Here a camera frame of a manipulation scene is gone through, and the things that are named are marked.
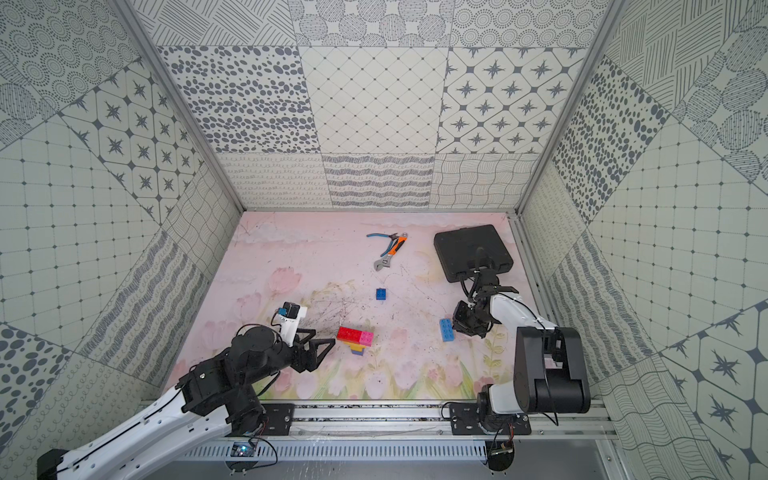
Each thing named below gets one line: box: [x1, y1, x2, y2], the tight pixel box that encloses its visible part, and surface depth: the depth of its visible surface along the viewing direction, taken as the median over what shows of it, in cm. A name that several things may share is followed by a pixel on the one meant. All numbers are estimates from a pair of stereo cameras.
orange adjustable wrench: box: [373, 232, 409, 272], surface depth 109 cm
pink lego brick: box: [359, 331, 375, 347], surface depth 78 cm
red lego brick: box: [336, 326, 362, 344], surface depth 78 cm
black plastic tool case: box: [434, 224, 514, 283], surface depth 109 cm
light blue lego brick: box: [439, 318, 455, 342], surface depth 90 cm
